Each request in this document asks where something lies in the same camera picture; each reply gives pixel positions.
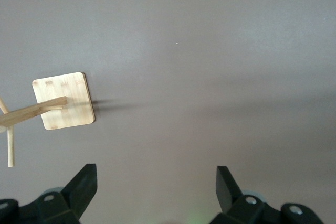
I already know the wooden mug stand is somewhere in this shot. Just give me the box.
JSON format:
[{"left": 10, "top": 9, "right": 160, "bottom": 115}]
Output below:
[{"left": 0, "top": 71, "right": 96, "bottom": 168}]

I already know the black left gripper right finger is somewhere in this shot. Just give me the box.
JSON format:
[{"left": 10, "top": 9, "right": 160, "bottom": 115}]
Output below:
[{"left": 209, "top": 165, "right": 323, "bottom": 224}]

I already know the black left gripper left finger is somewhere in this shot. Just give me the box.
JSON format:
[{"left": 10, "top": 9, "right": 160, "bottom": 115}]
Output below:
[{"left": 0, "top": 163, "right": 98, "bottom": 224}]

